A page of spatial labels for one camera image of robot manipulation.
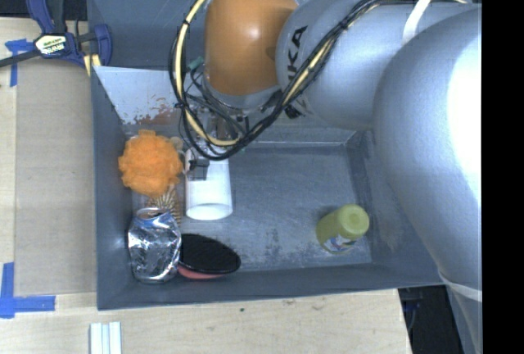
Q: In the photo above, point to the tan striped toy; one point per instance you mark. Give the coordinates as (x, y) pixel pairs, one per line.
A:
(170, 205)

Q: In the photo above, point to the orange fluffy ball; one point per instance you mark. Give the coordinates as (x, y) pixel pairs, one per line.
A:
(149, 164)

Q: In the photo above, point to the white plastic cup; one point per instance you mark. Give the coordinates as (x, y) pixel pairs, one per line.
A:
(209, 196)

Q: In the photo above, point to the pale wood board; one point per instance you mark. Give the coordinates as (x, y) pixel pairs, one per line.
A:
(53, 180)

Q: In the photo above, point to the yellow-green bottle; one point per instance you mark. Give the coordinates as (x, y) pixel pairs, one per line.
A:
(341, 227)

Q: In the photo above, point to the black and red oval paddle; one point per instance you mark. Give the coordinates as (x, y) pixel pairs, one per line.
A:
(210, 258)

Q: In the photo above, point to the crushed silver can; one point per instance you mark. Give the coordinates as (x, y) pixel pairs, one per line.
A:
(153, 248)

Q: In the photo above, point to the grey metal bin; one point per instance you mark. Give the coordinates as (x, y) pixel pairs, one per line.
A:
(286, 188)

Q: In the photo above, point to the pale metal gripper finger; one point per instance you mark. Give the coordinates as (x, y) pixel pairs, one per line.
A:
(188, 162)
(200, 170)

